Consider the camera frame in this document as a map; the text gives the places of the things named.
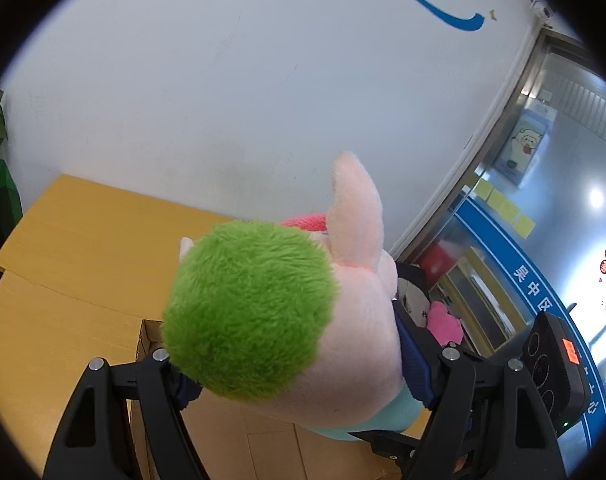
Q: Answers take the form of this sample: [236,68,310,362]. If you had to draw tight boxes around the pink pig plush toy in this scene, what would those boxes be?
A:
[161,151,426,443]

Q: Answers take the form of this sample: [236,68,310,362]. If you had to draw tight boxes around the red box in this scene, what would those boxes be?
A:
[417,242,459,286]

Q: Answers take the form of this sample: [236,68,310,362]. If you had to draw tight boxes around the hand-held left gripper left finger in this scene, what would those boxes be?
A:
[42,347,206,480]

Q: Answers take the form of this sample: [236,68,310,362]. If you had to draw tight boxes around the pink fluffy plush toy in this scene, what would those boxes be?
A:
[425,300,464,347]

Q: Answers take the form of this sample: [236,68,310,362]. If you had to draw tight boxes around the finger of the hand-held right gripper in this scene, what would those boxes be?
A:
[350,427,426,468]

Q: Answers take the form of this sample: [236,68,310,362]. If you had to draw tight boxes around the white printed tote bag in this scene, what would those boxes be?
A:
[397,279,435,332]

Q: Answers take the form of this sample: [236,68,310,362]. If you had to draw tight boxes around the cardboard box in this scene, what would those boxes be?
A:
[127,319,420,480]

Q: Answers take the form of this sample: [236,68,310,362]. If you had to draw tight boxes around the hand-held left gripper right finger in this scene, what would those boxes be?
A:
[393,305,569,480]

